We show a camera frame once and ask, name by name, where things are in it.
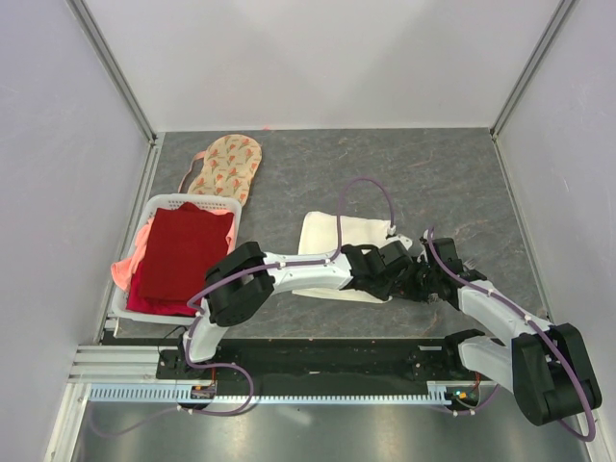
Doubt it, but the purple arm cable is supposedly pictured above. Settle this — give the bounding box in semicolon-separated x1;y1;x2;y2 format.
423;228;598;443
185;177;397;367

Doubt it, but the white plastic basket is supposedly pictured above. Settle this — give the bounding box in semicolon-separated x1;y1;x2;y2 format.
112;193;242;325

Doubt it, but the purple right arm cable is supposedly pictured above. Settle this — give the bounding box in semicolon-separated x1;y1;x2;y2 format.
423;228;598;443

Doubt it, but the red cloth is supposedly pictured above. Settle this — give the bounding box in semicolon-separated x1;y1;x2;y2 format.
126;203;235;318

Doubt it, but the white slotted cable duct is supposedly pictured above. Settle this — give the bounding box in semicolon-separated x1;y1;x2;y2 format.
89;383;453;405

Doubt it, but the white cloth napkin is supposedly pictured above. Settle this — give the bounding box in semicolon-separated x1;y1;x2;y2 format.
292;210;415;305

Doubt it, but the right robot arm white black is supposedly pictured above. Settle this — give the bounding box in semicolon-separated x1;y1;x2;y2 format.
404;231;603;426

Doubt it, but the pink cloth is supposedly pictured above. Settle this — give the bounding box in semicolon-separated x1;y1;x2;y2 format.
111;218;154;292

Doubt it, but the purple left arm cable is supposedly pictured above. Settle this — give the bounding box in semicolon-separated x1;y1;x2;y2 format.
185;177;397;367

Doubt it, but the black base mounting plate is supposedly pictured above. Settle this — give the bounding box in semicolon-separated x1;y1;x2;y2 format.
156;338;485;383

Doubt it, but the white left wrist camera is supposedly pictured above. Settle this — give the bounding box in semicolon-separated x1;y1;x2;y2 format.
386;226;413;249

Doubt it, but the floral beige eye mask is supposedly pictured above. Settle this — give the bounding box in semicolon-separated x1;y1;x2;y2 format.
178;134;263;206

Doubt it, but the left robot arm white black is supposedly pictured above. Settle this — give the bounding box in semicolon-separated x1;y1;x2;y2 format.
177;236;412;378

